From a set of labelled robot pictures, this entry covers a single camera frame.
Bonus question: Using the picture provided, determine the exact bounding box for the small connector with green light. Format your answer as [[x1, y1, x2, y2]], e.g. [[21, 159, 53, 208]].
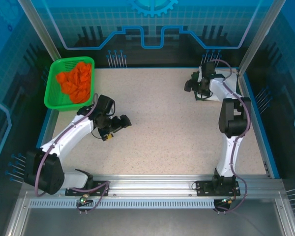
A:
[[220, 196, 236, 206], [76, 194, 94, 207]]

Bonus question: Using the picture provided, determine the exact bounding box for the green plastic basket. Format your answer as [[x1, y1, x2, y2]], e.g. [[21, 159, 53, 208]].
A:
[[43, 56, 96, 113]]

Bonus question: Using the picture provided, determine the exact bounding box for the aluminium frame post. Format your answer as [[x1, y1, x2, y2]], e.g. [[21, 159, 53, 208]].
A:
[[237, 0, 286, 74], [17, 0, 62, 62]]

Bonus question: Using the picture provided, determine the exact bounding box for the white t-shirt with black print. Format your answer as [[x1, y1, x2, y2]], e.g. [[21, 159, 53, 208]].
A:
[[210, 73, 238, 102]]

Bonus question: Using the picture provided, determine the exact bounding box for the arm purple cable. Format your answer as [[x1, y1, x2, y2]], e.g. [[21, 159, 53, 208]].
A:
[[211, 59, 252, 214], [34, 92, 111, 215]]

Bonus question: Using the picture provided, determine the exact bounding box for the crumpled orange t-shirt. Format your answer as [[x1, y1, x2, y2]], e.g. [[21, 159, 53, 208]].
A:
[[56, 61, 93, 104]]

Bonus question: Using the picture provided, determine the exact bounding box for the aluminium mounting rail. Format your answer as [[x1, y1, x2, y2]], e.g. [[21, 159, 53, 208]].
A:
[[22, 174, 285, 200]]

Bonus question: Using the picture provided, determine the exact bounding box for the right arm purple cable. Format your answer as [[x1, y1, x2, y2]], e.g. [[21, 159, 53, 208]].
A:
[[211, 59, 252, 214]]

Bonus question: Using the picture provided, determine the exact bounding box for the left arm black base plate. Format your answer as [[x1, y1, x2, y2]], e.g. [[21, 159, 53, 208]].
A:
[[65, 180, 111, 197]]

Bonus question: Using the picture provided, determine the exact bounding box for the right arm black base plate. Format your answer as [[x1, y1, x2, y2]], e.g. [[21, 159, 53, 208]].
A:
[[195, 180, 241, 197]]

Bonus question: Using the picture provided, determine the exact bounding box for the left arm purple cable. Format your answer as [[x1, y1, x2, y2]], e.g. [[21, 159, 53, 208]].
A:
[[34, 92, 111, 215]]

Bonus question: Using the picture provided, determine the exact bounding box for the slotted grey cable duct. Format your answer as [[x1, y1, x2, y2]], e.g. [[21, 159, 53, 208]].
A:
[[28, 198, 216, 209]]

